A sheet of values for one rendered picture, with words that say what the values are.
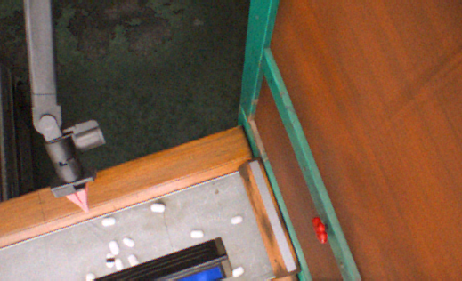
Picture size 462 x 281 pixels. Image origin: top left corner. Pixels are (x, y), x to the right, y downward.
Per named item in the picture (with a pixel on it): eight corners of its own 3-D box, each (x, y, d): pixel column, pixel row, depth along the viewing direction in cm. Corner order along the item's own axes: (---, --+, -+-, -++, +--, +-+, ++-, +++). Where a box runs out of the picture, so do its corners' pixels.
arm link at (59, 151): (41, 134, 100) (41, 142, 95) (70, 124, 102) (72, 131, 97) (52, 160, 103) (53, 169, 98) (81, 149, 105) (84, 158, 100)
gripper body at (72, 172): (95, 183, 102) (84, 156, 98) (52, 196, 101) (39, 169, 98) (97, 171, 107) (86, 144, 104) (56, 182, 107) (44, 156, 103)
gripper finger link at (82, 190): (96, 215, 105) (82, 182, 101) (67, 224, 104) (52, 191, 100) (98, 201, 111) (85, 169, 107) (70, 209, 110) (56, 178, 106)
